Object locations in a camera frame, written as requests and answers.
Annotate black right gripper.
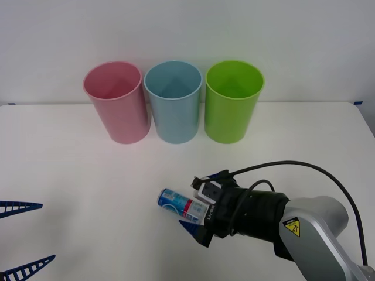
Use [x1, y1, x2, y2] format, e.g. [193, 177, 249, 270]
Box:
[178, 173, 240, 248]

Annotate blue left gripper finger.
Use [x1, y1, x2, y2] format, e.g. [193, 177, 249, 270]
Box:
[0, 254, 56, 281]
[0, 200, 43, 220]

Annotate blue and white drink can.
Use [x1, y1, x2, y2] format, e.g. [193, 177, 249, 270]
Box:
[157, 188, 210, 226]

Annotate green plastic bin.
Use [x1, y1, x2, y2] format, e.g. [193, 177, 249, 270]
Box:
[204, 60, 265, 145]

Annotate pink plastic bin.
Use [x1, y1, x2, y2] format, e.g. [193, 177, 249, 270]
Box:
[83, 60, 152, 145]

